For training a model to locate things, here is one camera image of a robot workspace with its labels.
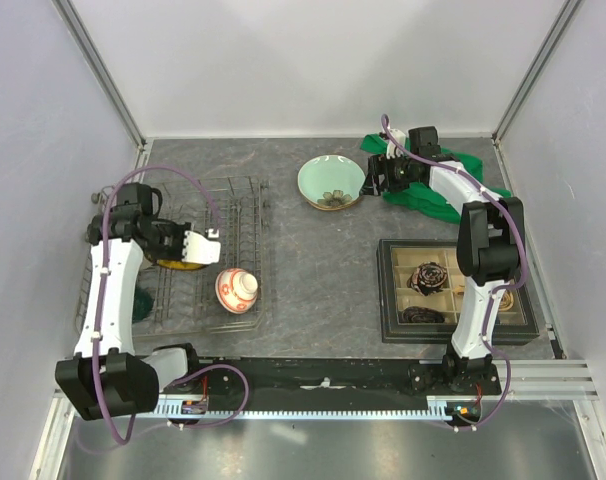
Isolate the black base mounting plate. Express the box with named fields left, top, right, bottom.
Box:
left=163, top=357, right=502, bottom=410

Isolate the aluminium frame rail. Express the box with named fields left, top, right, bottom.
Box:
left=52, top=357, right=598, bottom=399

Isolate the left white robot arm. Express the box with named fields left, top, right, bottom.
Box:
left=55, top=183, right=203, bottom=420

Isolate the yellow patterned plate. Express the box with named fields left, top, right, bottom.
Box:
left=154, top=259, right=205, bottom=271

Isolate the blue slotted cable duct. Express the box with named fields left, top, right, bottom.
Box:
left=136, top=395, right=480, bottom=423

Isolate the dark brown rolled tie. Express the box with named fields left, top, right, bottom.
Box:
left=399, top=306, right=445, bottom=324

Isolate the grey wire dish rack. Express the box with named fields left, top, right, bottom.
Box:
left=72, top=175, right=273, bottom=341

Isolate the tan rolled belt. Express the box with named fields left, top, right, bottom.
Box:
left=499, top=290, right=515, bottom=312

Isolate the beige bird plate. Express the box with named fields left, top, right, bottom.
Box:
left=305, top=197, right=362, bottom=212

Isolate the green cloth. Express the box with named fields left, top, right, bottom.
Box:
left=360, top=131, right=512, bottom=224

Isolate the black compartment box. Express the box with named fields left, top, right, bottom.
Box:
left=376, top=239, right=539, bottom=345

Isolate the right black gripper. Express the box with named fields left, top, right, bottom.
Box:
left=359, top=151, right=417, bottom=197

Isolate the dark floral rolled tie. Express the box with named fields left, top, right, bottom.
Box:
left=407, top=262, right=448, bottom=296

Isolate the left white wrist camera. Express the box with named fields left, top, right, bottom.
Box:
left=182, top=228, right=222, bottom=265

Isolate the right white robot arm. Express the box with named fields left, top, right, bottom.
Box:
left=360, top=117, right=527, bottom=394

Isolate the dark green cup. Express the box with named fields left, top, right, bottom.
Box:
left=132, top=288, right=154, bottom=323

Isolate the white red patterned bowl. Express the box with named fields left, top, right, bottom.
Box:
left=215, top=268, right=259, bottom=315

